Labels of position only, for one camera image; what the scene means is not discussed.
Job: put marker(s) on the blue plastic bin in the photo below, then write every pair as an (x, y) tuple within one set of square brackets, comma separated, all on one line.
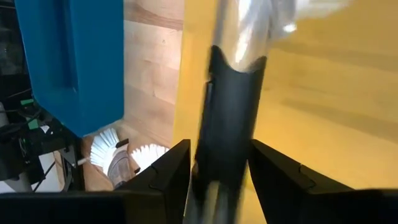
[(93, 62)]

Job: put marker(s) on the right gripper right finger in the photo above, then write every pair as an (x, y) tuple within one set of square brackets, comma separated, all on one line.
[(280, 186)]

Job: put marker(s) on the yellow plastic bin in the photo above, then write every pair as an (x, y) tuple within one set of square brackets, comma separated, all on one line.
[(326, 124)]

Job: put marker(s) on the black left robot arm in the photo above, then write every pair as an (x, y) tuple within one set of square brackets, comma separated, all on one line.
[(15, 155)]

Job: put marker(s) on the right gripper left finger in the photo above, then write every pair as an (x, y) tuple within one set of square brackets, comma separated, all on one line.
[(161, 193)]

